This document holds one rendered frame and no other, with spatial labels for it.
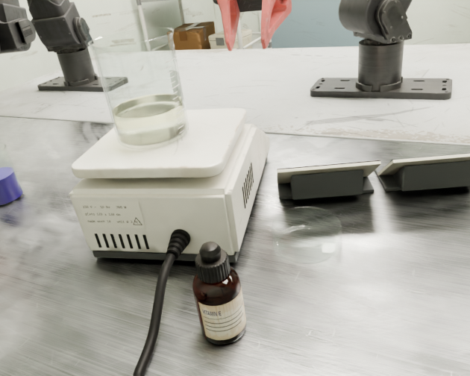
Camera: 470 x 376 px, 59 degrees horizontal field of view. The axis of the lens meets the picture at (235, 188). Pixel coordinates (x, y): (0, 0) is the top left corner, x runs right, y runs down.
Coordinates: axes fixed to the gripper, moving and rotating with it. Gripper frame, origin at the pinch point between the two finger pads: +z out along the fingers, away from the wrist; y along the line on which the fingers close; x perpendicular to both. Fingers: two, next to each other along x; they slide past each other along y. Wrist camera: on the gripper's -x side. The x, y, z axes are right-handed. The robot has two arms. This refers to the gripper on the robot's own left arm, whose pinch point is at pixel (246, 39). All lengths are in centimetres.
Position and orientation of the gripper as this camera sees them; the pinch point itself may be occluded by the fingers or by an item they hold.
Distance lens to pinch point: 44.6
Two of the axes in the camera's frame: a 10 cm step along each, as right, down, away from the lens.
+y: 9.7, 0.1, -2.3
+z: -0.9, 9.4, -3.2
